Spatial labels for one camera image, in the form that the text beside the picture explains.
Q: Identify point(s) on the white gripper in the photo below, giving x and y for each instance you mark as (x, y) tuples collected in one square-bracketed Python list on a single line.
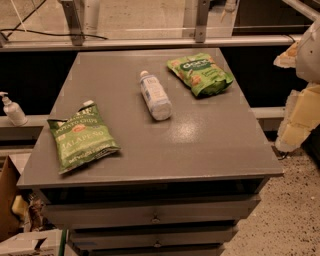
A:
[(310, 56)]

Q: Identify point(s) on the green snack bag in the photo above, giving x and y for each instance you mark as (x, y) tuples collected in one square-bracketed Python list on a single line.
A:
[(201, 74)]

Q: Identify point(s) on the green jalapeno chip bag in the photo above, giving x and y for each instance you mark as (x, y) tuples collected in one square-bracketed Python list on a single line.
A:
[(82, 138)]

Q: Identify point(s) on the white plastic bottle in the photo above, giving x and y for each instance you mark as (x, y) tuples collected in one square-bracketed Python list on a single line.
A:
[(158, 103)]

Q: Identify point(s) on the grey drawer cabinet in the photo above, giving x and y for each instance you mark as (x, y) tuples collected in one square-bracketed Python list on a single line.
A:
[(177, 187)]

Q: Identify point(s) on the white pump dispenser bottle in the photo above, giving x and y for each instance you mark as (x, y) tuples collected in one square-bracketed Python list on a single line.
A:
[(13, 110)]

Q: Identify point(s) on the white cardboard box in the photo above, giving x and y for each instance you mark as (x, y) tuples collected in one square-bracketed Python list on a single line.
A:
[(44, 243)]

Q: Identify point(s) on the brown cardboard box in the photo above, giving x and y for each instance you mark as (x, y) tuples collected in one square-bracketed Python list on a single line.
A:
[(9, 222)]

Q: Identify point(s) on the metal frame rail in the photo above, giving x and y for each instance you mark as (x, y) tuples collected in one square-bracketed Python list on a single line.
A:
[(96, 45)]

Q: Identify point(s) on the right metal bracket post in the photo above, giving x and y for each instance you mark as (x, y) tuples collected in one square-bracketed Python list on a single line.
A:
[(201, 20)]

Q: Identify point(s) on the metal bracket post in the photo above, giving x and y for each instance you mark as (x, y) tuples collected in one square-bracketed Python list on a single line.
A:
[(201, 20), (71, 15)]

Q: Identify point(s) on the left metal bracket post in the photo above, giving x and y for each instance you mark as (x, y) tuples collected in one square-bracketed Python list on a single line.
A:
[(71, 15)]

